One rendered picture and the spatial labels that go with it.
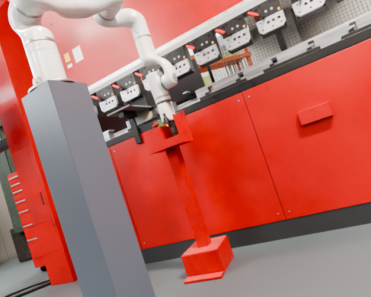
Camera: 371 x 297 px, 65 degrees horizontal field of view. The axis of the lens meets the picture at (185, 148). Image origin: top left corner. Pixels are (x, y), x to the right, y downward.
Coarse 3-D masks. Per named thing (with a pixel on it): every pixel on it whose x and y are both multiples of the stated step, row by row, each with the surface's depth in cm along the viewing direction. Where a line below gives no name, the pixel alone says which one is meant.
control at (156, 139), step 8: (176, 120) 147; (184, 120) 157; (160, 128) 149; (168, 128) 158; (184, 128) 153; (144, 136) 153; (152, 136) 151; (160, 136) 149; (168, 136) 155; (176, 136) 146; (184, 136) 150; (192, 136) 159; (152, 144) 151; (160, 144) 150; (168, 144) 148; (176, 144) 146; (152, 152) 152; (160, 152) 162
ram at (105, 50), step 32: (128, 0) 196; (160, 0) 186; (192, 0) 177; (224, 0) 169; (256, 0) 162; (64, 32) 221; (96, 32) 209; (128, 32) 198; (160, 32) 188; (64, 64) 224; (96, 64) 212
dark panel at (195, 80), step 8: (200, 72) 238; (184, 80) 243; (192, 80) 240; (200, 80) 237; (144, 88) 259; (176, 88) 246; (184, 88) 243; (192, 88) 241; (152, 96) 257; (176, 96) 247; (184, 96) 244; (152, 104) 257; (104, 120) 281; (112, 120) 277; (120, 120) 273; (128, 120) 269; (104, 128) 281; (112, 128) 277; (120, 128) 274
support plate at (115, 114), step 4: (128, 104) 175; (120, 108) 178; (124, 108) 177; (128, 108) 181; (132, 108) 184; (136, 108) 187; (140, 108) 191; (144, 108) 195; (148, 108) 199; (112, 112) 180; (116, 112) 179; (136, 112) 197; (140, 112) 202; (108, 116) 183; (112, 116) 187; (116, 116) 190
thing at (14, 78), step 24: (0, 0) 234; (0, 24) 227; (0, 48) 221; (0, 72) 224; (24, 72) 232; (0, 96) 226; (24, 96) 225; (24, 120) 218; (24, 144) 220; (24, 168) 222; (24, 192) 225; (48, 192) 217; (48, 216) 216; (48, 240) 219; (48, 264) 222; (72, 264) 216
